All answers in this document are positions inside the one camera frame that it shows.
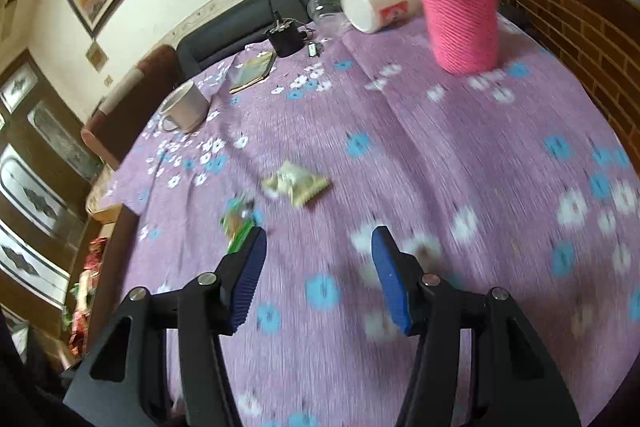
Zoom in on cardboard box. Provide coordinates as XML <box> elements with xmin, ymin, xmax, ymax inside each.
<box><xmin>60</xmin><ymin>205</ymin><xmax>139</xmax><ymax>369</ymax></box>

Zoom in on wooden glass door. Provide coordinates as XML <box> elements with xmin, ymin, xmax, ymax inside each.
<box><xmin>1</xmin><ymin>51</ymin><xmax>103</xmax><ymax>337</ymax></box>

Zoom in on black sofa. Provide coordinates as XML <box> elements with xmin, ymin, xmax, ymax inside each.
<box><xmin>177</xmin><ymin>0</ymin><xmax>311</xmax><ymax>79</ymax></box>

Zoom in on white mug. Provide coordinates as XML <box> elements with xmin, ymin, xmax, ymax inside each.
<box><xmin>158</xmin><ymin>80</ymin><xmax>209</xmax><ymax>133</ymax></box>

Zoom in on small wall plaque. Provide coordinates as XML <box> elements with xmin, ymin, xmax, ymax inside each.
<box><xmin>86</xmin><ymin>41</ymin><xmax>108</xmax><ymax>72</ymax></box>

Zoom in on clear glass jar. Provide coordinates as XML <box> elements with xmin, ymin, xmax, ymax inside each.
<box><xmin>307</xmin><ymin>0</ymin><xmax>350</xmax><ymax>37</ymax></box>

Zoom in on brown armchair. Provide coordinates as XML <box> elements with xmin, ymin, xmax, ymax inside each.
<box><xmin>80</xmin><ymin>44</ymin><xmax>183</xmax><ymax>170</ymax></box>

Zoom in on small card booklet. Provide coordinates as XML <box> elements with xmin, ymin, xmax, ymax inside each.
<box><xmin>229</xmin><ymin>52</ymin><xmax>277</xmax><ymax>94</ymax></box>

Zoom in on black small object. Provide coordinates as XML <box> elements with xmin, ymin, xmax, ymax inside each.
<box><xmin>266</xmin><ymin>11</ymin><xmax>312</xmax><ymax>58</ymax></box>

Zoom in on purple floral tablecloth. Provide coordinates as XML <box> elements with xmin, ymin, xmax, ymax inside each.
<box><xmin>103</xmin><ymin>19</ymin><xmax>639</xmax><ymax>426</ymax></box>

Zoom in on pale green snack packet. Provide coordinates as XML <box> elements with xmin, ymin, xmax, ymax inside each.
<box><xmin>260</xmin><ymin>160</ymin><xmax>331</xmax><ymax>208</ymax></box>

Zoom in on red snack packet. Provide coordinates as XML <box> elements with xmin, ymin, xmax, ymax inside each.
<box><xmin>62</xmin><ymin>236</ymin><xmax>108</xmax><ymax>359</ymax></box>

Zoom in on white plastic canister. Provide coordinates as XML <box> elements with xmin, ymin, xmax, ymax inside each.
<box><xmin>341</xmin><ymin>0</ymin><xmax>421</xmax><ymax>34</ymax></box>

